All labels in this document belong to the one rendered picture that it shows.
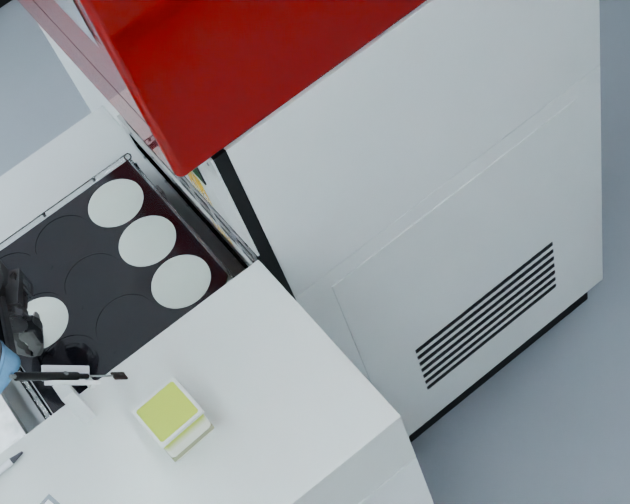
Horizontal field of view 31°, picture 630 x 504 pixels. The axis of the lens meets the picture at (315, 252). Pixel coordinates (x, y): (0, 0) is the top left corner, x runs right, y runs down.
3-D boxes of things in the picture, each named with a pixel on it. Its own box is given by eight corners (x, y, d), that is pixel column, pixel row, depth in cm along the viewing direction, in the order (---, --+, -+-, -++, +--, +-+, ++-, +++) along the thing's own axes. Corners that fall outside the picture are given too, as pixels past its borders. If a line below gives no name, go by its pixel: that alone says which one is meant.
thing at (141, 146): (141, 142, 205) (123, 109, 197) (277, 293, 181) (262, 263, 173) (133, 148, 205) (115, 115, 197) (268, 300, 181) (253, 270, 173)
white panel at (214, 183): (65, 45, 227) (-28, -112, 195) (295, 297, 183) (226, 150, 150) (52, 53, 227) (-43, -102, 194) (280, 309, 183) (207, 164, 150)
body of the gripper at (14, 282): (37, 287, 174) (3, 245, 164) (35, 335, 169) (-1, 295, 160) (-9, 296, 175) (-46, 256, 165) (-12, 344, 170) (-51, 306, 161)
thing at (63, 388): (105, 384, 165) (69, 343, 154) (118, 402, 163) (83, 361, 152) (71, 410, 164) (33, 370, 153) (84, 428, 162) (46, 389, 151)
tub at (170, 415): (187, 396, 161) (172, 375, 156) (218, 430, 157) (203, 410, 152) (147, 431, 160) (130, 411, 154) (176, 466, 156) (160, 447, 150)
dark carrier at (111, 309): (128, 161, 197) (127, 159, 197) (235, 283, 178) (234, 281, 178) (-36, 279, 191) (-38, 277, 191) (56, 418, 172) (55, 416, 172)
